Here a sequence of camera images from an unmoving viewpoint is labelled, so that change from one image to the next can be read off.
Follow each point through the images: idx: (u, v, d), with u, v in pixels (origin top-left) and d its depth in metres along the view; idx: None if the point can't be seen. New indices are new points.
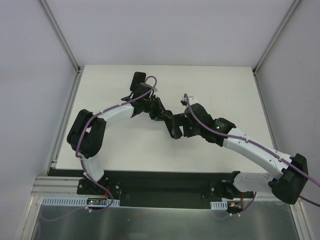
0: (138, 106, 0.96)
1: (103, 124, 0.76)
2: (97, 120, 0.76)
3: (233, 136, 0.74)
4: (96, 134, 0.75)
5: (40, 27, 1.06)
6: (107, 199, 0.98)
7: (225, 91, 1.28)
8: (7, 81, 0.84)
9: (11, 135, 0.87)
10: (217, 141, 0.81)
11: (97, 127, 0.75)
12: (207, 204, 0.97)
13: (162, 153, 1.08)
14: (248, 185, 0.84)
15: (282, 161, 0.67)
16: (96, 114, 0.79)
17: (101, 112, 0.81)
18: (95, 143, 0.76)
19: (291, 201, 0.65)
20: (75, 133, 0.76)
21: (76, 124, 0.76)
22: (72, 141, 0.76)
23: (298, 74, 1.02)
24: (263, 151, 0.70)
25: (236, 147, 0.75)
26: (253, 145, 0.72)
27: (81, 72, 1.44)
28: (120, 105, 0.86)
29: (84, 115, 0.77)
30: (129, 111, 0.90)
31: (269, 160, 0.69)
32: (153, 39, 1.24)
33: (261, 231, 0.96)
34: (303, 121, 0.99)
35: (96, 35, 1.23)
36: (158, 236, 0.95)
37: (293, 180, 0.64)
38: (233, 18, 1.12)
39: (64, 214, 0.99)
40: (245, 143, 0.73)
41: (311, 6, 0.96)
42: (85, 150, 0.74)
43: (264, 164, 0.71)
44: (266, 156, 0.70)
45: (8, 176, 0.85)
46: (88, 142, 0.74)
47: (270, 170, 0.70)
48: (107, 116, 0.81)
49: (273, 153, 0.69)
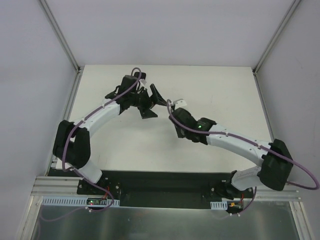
0: (125, 101, 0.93)
1: (85, 134, 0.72)
2: (79, 131, 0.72)
3: (214, 132, 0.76)
4: (81, 144, 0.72)
5: (40, 27, 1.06)
6: (107, 199, 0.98)
7: (225, 91, 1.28)
8: (7, 80, 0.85)
9: (11, 135, 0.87)
10: (201, 139, 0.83)
11: (80, 136, 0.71)
12: (207, 204, 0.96)
13: (162, 152, 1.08)
14: (244, 182, 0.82)
15: (261, 148, 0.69)
16: (77, 124, 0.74)
17: (83, 120, 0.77)
18: (83, 152, 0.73)
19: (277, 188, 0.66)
20: (60, 146, 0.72)
21: (58, 137, 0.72)
22: (59, 154, 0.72)
23: (298, 74, 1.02)
24: (241, 141, 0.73)
25: (218, 142, 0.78)
26: (234, 137, 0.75)
27: (80, 72, 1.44)
28: (103, 106, 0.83)
29: (65, 127, 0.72)
30: (115, 110, 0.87)
31: (249, 149, 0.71)
32: (153, 39, 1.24)
33: (261, 231, 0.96)
34: (303, 120, 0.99)
35: (96, 35, 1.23)
36: (158, 236, 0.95)
37: (275, 165, 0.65)
38: (233, 18, 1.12)
39: (65, 213, 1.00)
40: (225, 137, 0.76)
41: (311, 6, 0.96)
42: (73, 162, 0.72)
43: (247, 156, 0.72)
44: (245, 146, 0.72)
45: (8, 175, 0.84)
46: (75, 153, 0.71)
47: (252, 158, 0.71)
48: (91, 122, 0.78)
49: (252, 142, 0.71)
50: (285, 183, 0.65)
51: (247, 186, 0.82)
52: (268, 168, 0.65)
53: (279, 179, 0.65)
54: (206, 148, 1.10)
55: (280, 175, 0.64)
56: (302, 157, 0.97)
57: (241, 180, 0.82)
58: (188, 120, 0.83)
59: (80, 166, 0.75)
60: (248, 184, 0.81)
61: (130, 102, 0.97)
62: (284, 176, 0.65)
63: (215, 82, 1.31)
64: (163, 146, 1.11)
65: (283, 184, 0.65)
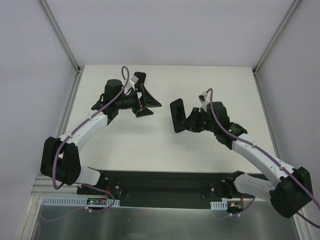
0: (112, 110, 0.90)
1: (74, 148, 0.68)
2: (67, 147, 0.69)
3: (242, 139, 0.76)
4: (70, 160, 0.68)
5: (39, 27, 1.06)
6: (107, 199, 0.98)
7: (224, 91, 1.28)
8: (7, 80, 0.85)
9: (11, 135, 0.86)
10: (227, 143, 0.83)
11: (68, 152, 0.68)
12: (207, 204, 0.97)
13: (162, 152, 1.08)
14: (250, 190, 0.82)
15: (283, 170, 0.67)
16: (64, 139, 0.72)
17: (70, 134, 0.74)
18: (72, 168, 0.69)
19: (287, 212, 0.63)
20: (48, 164, 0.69)
21: (46, 155, 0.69)
22: (48, 172, 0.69)
23: (298, 74, 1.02)
24: (265, 157, 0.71)
25: (243, 151, 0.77)
26: (259, 151, 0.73)
27: (81, 72, 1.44)
28: (90, 118, 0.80)
29: (52, 143, 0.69)
30: (103, 120, 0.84)
31: (269, 167, 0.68)
32: (153, 39, 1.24)
33: (261, 231, 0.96)
34: (303, 120, 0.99)
35: (96, 35, 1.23)
36: (158, 236, 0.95)
37: (291, 191, 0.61)
38: (233, 18, 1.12)
39: (65, 213, 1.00)
40: (251, 147, 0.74)
41: (311, 6, 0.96)
42: (64, 178, 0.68)
43: (265, 172, 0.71)
44: (267, 162, 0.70)
45: (8, 176, 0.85)
46: (64, 170, 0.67)
47: (270, 177, 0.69)
48: (78, 136, 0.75)
49: (275, 161, 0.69)
50: (295, 212, 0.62)
51: (249, 192, 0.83)
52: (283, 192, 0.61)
53: (290, 206, 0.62)
54: (206, 148, 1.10)
55: (293, 203, 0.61)
56: (302, 157, 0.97)
57: (248, 186, 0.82)
58: (225, 119, 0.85)
59: (71, 183, 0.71)
60: (251, 191, 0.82)
61: (117, 109, 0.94)
62: (296, 206, 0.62)
63: (215, 82, 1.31)
64: (163, 146, 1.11)
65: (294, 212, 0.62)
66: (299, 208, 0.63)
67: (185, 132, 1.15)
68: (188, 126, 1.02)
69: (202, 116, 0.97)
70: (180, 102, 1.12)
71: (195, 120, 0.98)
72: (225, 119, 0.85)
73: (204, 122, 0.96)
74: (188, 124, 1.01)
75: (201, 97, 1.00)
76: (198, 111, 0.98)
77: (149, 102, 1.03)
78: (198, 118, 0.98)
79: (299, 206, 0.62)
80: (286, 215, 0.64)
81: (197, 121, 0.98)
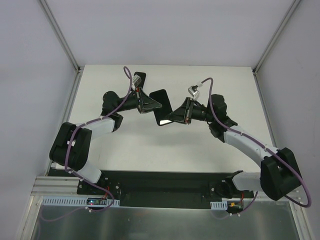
0: (118, 119, 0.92)
1: (89, 133, 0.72)
2: (82, 131, 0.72)
3: (231, 129, 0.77)
4: (84, 144, 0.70)
5: (39, 27, 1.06)
6: (107, 199, 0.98)
7: (225, 91, 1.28)
8: (7, 81, 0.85)
9: (10, 135, 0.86)
10: (220, 136, 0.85)
11: (83, 136, 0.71)
12: (207, 204, 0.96)
13: (163, 152, 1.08)
14: (246, 184, 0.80)
15: (267, 150, 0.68)
16: (80, 125, 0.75)
17: (85, 123, 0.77)
18: (83, 153, 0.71)
19: (276, 194, 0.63)
20: (60, 146, 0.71)
21: (59, 137, 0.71)
22: (57, 156, 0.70)
23: (298, 74, 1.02)
24: (251, 142, 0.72)
25: (233, 140, 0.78)
26: (247, 137, 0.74)
27: (81, 72, 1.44)
28: (101, 118, 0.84)
29: (68, 128, 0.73)
30: (110, 125, 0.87)
31: (255, 149, 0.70)
32: (154, 40, 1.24)
33: (261, 231, 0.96)
34: (302, 120, 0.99)
35: (96, 35, 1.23)
36: (158, 236, 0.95)
37: (275, 170, 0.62)
38: (233, 19, 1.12)
39: (65, 213, 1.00)
40: (239, 136, 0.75)
41: (311, 6, 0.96)
42: (73, 163, 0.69)
43: (251, 155, 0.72)
44: (253, 146, 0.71)
45: (8, 176, 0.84)
46: (75, 153, 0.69)
47: (257, 160, 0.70)
48: (91, 127, 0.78)
49: (260, 143, 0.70)
50: (283, 194, 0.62)
51: (247, 188, 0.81)
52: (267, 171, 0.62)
53: (277, 186, 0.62)
54: (206, 147, 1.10)
55: (279, 182, 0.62)
56: (301, 157, 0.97)
57: (243, 178, 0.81)
58: (222, 113, 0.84)
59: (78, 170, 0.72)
60: (249, 187, 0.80)
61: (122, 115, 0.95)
62: (284, 186, 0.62)
63: (210, 80, 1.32)
64: (164, 146, 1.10)
65: (282, 192, 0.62)
66: (287, 190, 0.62)
67: (185, 132, 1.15)
68: (182, 115, 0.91)
69: (196, 107, 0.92)
70: (163, 93, 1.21)
71: (190, 110, 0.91)
72: (222, 114, 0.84)
73: (201, 113, 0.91)
74: (182, 114, 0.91)
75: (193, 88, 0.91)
76: (193, 101, 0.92)
77: (147, 105, 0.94)
78: (193, 109, 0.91)
79: (287, 188, 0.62)
80: (275, 198, 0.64)
81: (193, 112, 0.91)
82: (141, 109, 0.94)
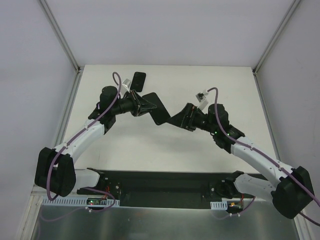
0: (109, 120, 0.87)
1: (69, 161, 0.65)
2: (62, 158, 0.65)
3: (240, 142, 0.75)
4: (64, 173, 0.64)
5: (38, 28, 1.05)
6: (107, 199, 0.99)
7: (224, 91, 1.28)
8: (7, 80, 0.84)
9: (10, 135, 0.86)
10: (226, 147, 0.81)
11: (62, 164, 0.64)
12: (207, 204, 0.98)
13: (163, 152, 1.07)
14: (249, 189, 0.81)
15: (282, 170, 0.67)
16: (60, 150, 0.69)
17: (66, 145, 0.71)
18: (67, 179, 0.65)
19: (290, 213, 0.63)
20: (42, 175, 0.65)
21: (40, 166, 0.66)
22: (42, 184, 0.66)
23: (299, 74, 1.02)
24: (264, 159, 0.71)
25: (242, 154, 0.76)
26: (259, 153, 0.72)
27: (81, 72, 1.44)
28: (87, 128, 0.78)
29: (47, 154, 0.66)
30: (100, 130, 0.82)
31: (269, 168, 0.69)
32: (154, 40, 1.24)
33: (261, 231, 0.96)
34: (303, 120, 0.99)
35: (96, 35, 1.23)
36: (158, 236, 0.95)
37: (291, 191, 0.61)
38: (233, 18, 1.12)
39: (65, 213, 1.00)
40: (249, 150, 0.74)
41: (310, 6, 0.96)
42: (58, 191, 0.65)
43: (264, 172, 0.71)
44: (266, 164, 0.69)
45: (8, 175, 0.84)
46: (59, 181, 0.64)
47: (270, 178, 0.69)
48: (74, 147, 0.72)
49: (274, 162, 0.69)
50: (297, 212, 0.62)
51: (250, 192, 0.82)
52: (283, 192, 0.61)
53: (293, 207, 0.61)
54: (207, 147, 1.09)
55: (296, 203, 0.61)
56: (302, 157, 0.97)
57: (247, 184, 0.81)
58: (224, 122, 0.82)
59: (65, 195, 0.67)
60: (252, 192, 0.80)
61: (114, 117, 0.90)
62: (299, 206, 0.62)
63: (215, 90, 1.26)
64: (163, 146, 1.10)
65: (296, 211, 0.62)
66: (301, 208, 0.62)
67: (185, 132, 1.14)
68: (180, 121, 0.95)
69: (198, 115, 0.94)
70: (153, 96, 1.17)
71: (192, 117, 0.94)
72: (225, 122, 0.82)
73: (202, 122, 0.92)
74: (180, 121, 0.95)
75: (201, 95, 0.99)
76: (197, 109, 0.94)
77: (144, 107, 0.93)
78: (195, 117, 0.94)
79: (301, 206, 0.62)
80: (288, 216, 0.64)
81: (195, 119, 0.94)
82: (138, 111, 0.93)
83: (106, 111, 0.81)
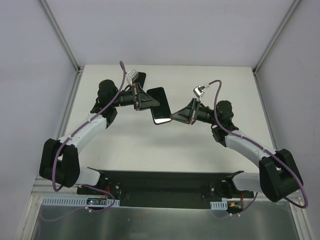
0: (111, 114, 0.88)
1: (74, 152, 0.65)
2: (67, 150, 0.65)
3: (232, 132, 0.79)
4: (69, 164, 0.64)
5: (39, 28, 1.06)
6: (107, 199, 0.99)
7: (224, 91, 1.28)
8: (7, 81, 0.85)
9: (11, 135, 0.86)
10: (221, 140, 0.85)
11: (67, 155, 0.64)
12: (207, 204, 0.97)
13: (163, 151, 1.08)
14: (247, 185, 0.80)
15: (266, 151, 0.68)
16: (64, 141, 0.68)
17: (70, 136, 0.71)
18: (72, 170, 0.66)
19: (276, 195, 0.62)
20: (47, 166, 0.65)
21: (45, 157, 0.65)
22: (47, 175, 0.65)
23: (298, 74, 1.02)
24: (250, 144, 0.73)
25: (234, 145, 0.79)
26: (247, 140, 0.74)
27: (81, 72, 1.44)
28: (90, 121, 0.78)
29: (52, 146, 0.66)
30: (102, 123, 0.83)
31: (254, 151, 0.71)
32: (154, 40, 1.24)
33: (261, 231, 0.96)
34: (302, 120, 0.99)
35: (96, 35, 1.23)
36: (158, 237, 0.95)
37: (273, 169, 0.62)
38: (233, 19, 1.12)
39: (65, 213, 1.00)
40: (240, 139, 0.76)
41: (310, 7, 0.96)
42: (63, 182, 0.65)
43: (251, 156, 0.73)
44: (252, 147, 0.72)
45: (8, 175, 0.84)
46: (63, 172, 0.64)
47: (257, 161, 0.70)
48: (78, 138, 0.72)
49: (258, 144, 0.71)
50: (282, 194, 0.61)
51: (248, 188, 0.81)
52: (265, 170, 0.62)
53: (276, 187, 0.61)
54: (207, 147, 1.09)
55: (277, 182, 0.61)
56: (302, 157, 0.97)
57: (244, 180, 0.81)
58: (225, 120, 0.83)
59: (71, 186, 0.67)
60: (249, 188, 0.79)
61: (115, 109, 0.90)
62: (282, 186, 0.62)
63: (219, 82, 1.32)
64: (163, 145, 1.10)
65: (281, 193, 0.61)
66: (287, 191, 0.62)
67: (185, 132, 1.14)
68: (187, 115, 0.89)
69: (201, 109, 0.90)
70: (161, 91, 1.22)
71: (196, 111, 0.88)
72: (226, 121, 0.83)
73: (207, 115, 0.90)
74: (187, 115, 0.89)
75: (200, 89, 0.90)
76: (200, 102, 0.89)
77: (144, 102, 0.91)
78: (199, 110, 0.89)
79: (287, 189, 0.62)
80: (275, 199, 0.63)
81: (199, 113, 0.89)
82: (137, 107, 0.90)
83: (107, 106, 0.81)
